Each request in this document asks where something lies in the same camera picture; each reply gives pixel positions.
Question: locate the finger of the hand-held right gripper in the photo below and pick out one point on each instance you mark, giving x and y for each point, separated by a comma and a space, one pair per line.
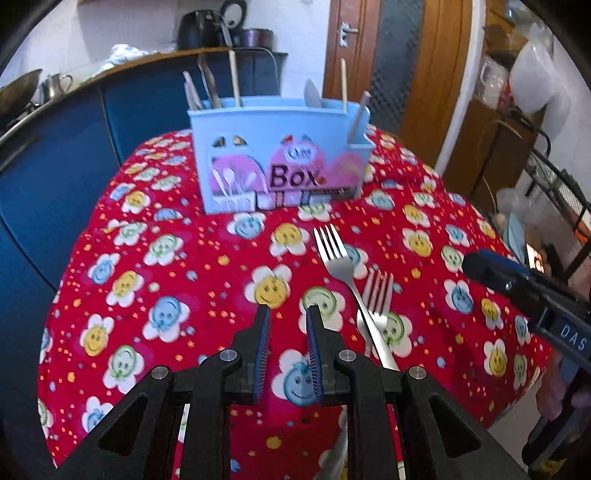
498, 272

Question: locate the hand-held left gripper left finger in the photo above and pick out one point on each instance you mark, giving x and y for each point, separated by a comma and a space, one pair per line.
263, 355

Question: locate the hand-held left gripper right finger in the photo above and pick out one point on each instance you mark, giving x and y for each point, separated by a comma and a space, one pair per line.
314, 357

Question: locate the metal fork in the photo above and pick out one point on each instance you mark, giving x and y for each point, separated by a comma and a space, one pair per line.
378, 300
334, 263

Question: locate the wooden chopstick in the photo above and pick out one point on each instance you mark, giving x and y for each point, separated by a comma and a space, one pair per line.
361, 113
234, 78
343, 87

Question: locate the light blue utensil holder box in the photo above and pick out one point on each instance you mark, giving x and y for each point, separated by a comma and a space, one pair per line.
240, 134

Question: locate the light blue plastic container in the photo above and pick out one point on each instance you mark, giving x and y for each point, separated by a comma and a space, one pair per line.
515, 235

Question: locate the clear plastic bag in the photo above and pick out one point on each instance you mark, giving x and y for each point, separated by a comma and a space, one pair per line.
510, 201

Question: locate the black metal rack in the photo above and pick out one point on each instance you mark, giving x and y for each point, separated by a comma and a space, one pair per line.
558, 184

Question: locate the red smiley flower tablecloth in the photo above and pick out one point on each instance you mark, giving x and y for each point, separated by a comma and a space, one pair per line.
184, 277

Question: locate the large white plastic bag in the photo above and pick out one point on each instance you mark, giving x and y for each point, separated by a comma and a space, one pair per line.
535, 78

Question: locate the wooden door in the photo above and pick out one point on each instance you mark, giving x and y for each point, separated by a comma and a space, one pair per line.
438, 83

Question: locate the blue kitchen counter cabinets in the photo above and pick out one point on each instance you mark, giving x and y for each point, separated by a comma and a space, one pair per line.
46, 194

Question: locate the white utensil stick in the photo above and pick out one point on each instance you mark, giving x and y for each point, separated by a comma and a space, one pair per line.
190, 94

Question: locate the black air fryer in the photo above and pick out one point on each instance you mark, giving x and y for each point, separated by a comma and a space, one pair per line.
196, 30

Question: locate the white cloth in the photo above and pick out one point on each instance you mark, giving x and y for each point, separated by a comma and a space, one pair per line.
122, 53

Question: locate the metal kettle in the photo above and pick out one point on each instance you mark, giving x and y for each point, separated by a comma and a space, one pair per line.
55, 86

